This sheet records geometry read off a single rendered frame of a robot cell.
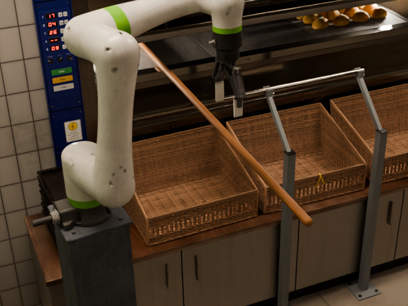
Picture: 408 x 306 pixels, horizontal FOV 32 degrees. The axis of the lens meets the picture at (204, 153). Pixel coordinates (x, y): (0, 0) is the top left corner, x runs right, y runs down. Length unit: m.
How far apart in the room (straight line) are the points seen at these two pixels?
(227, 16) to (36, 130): 1.41
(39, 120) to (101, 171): 1.29
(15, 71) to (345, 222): 1.72
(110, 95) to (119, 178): 0.25
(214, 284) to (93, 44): 1.74
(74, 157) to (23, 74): 1.08
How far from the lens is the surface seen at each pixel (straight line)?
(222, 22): 2.17
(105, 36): 1.91
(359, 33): 3.84
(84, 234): 2.23
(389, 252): 3.89
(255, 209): 3.31
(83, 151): 2.17
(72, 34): 2.02
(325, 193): 3.47
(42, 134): 3.32
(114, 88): 1.92
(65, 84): 3.21
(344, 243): 3.66
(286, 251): 3.40
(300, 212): 2.30
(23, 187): 3.43
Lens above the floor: 2.51
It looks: 30 degrees down
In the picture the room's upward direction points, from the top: 1 degrees counter-clockwise
